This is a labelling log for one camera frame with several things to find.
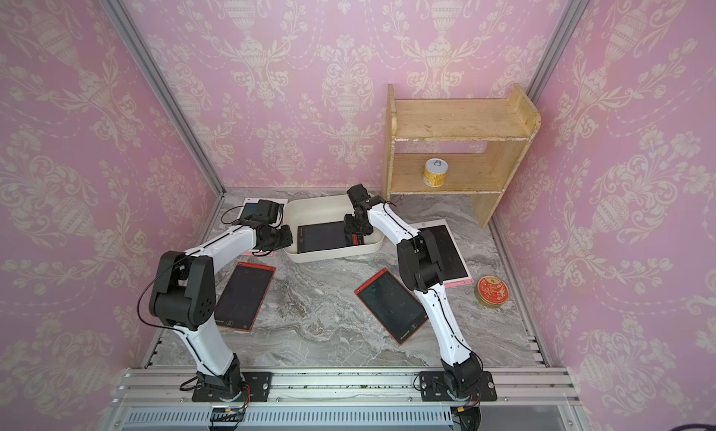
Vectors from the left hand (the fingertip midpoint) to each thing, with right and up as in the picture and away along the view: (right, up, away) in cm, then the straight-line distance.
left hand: (290, 240), depth 98 cm
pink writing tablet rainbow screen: (-20, +11, +15) cm, 28 cm away
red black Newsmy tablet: (+35, -20, -8) cm, 41 cm away
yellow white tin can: (+49, +23, -7) cm, 55 cm away
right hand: (+21, +3, +7) cm, 23 cm away
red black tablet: (+10, +1, +6) cm, 12 cm away
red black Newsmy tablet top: (-14, -19, -8) cm, 25 cm away
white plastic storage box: (+11, +11, +14) cm, 21 cm away
